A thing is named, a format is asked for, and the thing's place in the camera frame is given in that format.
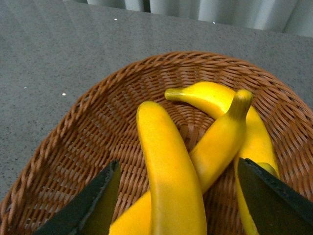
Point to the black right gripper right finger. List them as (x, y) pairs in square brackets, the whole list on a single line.
[(275, 208)]

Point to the white pleated curtain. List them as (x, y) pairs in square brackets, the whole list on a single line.
[(286, 16)]

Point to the large yellow banana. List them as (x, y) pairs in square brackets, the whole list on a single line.
[(176, 196)]

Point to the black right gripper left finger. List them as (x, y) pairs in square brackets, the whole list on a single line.
[(90, 212)]

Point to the brown wicker basket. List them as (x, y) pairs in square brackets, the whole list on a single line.
[(101, 126)]

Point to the long yellow banana in basket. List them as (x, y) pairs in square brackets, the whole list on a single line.
[(137, 219)]

